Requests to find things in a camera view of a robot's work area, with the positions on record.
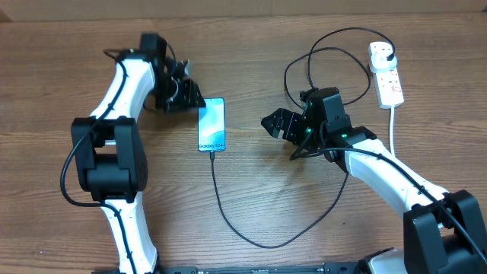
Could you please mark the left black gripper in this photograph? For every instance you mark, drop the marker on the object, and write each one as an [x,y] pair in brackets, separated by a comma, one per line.
[186,95]

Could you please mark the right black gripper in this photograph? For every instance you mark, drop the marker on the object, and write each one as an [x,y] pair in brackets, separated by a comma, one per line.
[281,119]

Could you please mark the Galaxy S24+ smartphone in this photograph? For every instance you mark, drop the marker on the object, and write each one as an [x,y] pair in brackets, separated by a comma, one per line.
[211,125]

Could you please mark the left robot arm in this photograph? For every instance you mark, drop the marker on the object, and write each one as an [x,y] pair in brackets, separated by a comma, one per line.
[107,167]

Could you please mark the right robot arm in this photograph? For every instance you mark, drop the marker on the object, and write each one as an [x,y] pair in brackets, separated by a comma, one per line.
[443,232]

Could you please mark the white charger plug adapter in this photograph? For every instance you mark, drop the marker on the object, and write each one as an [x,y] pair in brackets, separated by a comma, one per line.
[380,63]

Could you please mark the white power strip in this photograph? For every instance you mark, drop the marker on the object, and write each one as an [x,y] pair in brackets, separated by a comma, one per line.
[387,84]

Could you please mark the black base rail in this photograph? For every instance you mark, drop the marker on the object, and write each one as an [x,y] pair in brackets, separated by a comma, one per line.
[326,268]

